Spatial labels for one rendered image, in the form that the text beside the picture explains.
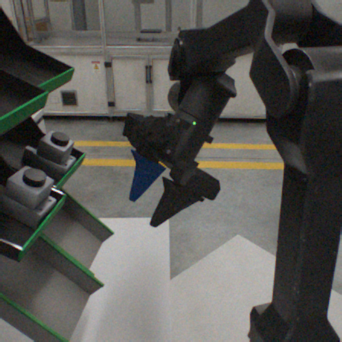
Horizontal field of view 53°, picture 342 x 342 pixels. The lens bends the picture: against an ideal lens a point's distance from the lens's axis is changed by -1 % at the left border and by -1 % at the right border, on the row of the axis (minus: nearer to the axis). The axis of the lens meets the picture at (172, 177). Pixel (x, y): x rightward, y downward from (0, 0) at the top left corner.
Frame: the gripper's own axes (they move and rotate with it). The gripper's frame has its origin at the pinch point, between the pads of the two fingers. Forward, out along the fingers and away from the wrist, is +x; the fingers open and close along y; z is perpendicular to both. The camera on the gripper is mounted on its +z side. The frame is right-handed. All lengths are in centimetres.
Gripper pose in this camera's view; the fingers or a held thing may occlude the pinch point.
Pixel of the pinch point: (153, 192)
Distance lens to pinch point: 50.2
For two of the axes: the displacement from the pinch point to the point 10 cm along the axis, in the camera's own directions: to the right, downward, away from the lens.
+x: -5.0, 8.6, 1.1
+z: -7.5, -3.6, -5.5
